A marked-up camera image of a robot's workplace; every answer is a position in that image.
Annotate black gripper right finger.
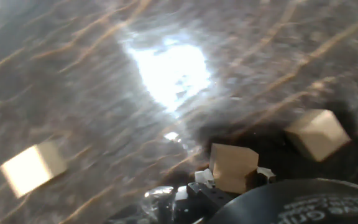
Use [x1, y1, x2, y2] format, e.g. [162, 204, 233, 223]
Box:
[255, 166, 277, 185]

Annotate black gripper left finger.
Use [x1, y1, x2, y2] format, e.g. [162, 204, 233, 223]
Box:
[172, 167, 236, 224]

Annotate small wooden cube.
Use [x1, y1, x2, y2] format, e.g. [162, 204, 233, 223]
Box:
[0, 140, 68, 199]
[283, 108, 352, 163]
[208, 142, 260, 195]

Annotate dark marble pattern mat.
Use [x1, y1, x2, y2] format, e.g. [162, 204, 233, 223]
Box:
[0, 0, 358, 224]

